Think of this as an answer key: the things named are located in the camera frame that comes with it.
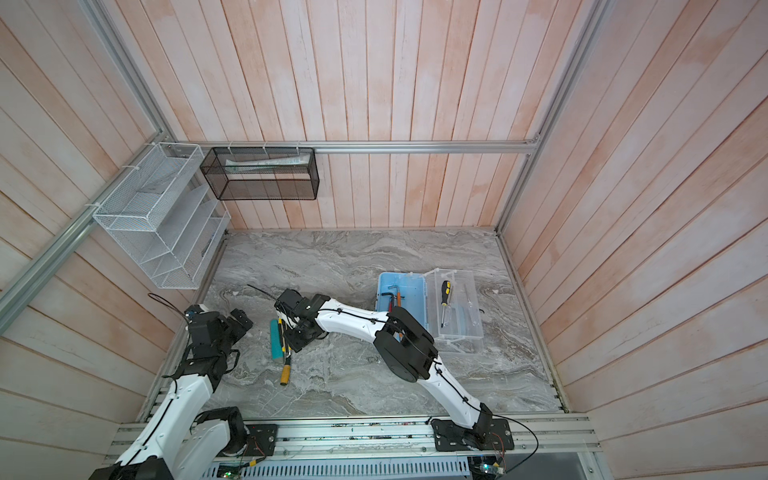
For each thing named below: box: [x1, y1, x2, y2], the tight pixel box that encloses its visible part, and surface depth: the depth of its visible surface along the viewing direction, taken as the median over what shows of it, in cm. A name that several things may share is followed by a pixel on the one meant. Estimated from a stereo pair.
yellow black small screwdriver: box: [441, 280, 451, 328], surface depth 90 cm
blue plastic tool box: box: [375, 268, 484, 355], surface depth 92 cm
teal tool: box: [270, 319, 283, 360], surface depth 92 cm
